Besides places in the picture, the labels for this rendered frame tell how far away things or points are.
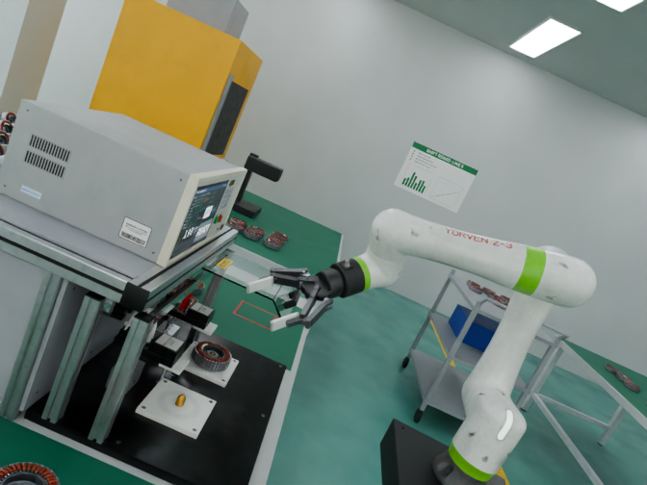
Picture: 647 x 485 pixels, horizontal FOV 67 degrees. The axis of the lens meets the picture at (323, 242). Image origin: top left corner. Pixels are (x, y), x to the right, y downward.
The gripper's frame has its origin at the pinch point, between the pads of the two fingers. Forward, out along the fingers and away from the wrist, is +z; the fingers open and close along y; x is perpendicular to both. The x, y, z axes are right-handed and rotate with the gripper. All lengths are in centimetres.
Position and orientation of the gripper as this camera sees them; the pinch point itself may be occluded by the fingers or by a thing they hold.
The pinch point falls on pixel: (262, 305)
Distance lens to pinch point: 116.1
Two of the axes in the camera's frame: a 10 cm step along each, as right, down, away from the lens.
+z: -8.6, 2.4, -4.4
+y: 5.0, 5.6, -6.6
